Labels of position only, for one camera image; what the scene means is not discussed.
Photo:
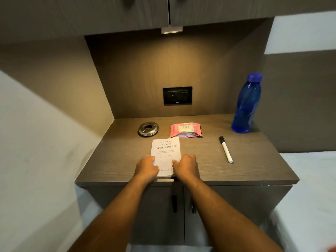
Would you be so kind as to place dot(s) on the person's right forearm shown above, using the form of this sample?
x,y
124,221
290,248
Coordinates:
x,y
223,215

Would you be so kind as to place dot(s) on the person's left thumb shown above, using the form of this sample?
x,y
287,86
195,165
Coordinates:
x,y
153,159

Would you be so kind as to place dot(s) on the person's left forearm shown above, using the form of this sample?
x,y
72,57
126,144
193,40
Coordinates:
x,y
118,215

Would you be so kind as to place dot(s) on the person's left hand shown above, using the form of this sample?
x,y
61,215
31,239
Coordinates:
x,y
146,169

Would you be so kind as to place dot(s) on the brown upholstered headboard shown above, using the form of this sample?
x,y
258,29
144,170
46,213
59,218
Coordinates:
x,y
299,102

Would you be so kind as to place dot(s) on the white bed sheet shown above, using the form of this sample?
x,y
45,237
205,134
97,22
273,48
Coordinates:
x,y
309,196

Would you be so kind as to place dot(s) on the under-cabinet light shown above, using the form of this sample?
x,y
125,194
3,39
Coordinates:
x,y
172,29

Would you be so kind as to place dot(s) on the round metal ashtray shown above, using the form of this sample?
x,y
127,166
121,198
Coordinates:
x,y
148,128

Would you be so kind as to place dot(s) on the wooden bedside cabinet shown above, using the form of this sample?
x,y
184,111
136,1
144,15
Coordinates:
x,y
236,165

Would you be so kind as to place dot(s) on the person's right thumb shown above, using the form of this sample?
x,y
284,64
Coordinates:
x,y
175,163

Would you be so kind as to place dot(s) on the white paperback book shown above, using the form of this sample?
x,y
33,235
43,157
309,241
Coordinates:
x,y
165,152

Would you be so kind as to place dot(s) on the wooden overhead cabinet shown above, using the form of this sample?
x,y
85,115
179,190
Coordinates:
x,y
105,13

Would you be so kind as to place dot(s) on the white marker with black cap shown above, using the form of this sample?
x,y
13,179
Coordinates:
x,y
226,150

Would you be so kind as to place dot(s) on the pink wet wipes pack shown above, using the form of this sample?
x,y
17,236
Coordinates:
x,y
185,130

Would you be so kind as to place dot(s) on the black wall power socket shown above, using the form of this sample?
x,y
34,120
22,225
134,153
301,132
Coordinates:
x,y
177,95

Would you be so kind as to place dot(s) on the blue plastic water bottle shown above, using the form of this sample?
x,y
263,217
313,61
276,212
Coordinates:
x,y
246,104

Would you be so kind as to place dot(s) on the person's right hand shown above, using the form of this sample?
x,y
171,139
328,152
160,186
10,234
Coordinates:
x,y
187,166

